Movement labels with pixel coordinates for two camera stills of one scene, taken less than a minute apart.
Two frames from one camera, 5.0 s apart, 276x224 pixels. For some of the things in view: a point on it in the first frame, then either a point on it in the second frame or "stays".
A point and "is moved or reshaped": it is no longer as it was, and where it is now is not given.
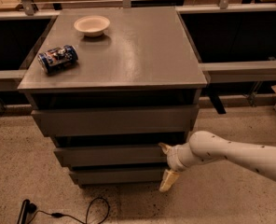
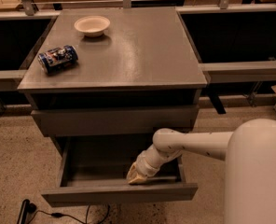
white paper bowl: (91, 25) stays
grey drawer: (128, 156) is moved or reshaped
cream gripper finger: (169, 179) → (132, 172)
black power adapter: (27, 207) stays
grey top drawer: (117, 121) stays
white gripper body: (173, 158) → (143, 165)
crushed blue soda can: (58, 58) stays
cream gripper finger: (165, 147) → (139, 179)
